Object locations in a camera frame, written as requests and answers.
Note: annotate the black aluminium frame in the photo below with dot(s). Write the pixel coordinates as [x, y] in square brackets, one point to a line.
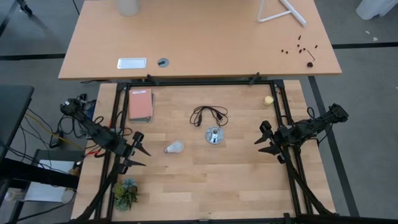
[202, 83]

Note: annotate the small green succulent plant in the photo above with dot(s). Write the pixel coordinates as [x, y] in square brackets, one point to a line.
[126, 194]

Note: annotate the white tube stand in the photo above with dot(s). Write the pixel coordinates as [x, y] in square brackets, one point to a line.
[293, 13]

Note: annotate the black power adapter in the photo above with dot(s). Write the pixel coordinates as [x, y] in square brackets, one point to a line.
[56, 140]

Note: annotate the black side table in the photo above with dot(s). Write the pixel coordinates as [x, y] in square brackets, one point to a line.
[12, 109]

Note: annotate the white box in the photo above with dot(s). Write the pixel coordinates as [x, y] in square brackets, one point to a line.
[46, 194]

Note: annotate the black stand leg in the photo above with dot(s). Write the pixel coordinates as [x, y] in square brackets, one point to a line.
[26, 9]

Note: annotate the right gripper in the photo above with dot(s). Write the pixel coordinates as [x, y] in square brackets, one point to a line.
[280, 138]

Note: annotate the black desk clamp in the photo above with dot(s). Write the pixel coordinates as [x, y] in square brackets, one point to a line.
[254, 78]
[152, 79]

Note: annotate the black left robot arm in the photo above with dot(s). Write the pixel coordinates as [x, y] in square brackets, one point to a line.
[93, 130]

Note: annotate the pink notebook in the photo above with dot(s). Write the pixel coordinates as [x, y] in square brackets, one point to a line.
[140, 102]

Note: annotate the black allen key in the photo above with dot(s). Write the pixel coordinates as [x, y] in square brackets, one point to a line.
[311, 55]

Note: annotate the black metal beam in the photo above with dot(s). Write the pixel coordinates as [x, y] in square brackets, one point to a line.
[31, 174]

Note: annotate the beige wooden desk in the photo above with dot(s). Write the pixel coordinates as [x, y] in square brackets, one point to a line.
[199, 37]

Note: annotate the translucent plastic cup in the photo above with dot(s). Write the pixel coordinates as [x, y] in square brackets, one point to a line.
[127, 7]

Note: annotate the white lightbulb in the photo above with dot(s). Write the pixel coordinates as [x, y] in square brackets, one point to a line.
[174, 147]

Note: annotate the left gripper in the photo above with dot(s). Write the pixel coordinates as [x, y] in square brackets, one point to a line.
[127, 152]

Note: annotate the silver rectangular desk plate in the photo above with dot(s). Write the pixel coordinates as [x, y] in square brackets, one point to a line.
[132, 63]

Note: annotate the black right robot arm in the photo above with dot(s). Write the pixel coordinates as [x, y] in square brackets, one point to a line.
[311, 127]

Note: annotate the chrome lamp socket base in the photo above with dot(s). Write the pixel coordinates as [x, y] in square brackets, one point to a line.
[214, 135]

